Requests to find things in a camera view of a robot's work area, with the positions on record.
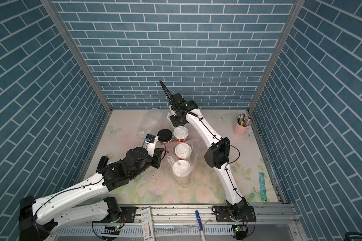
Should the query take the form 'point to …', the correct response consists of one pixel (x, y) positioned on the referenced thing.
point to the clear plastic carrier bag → (171, 158)
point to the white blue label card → (148, 224)
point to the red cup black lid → (165, 135)
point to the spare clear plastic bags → (154, 121)
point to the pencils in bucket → (242, 120)
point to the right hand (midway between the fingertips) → (177, 122)
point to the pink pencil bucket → (240, 130)
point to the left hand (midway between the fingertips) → (167, 151)
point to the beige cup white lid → (181, 170)
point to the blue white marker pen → (202, 236)
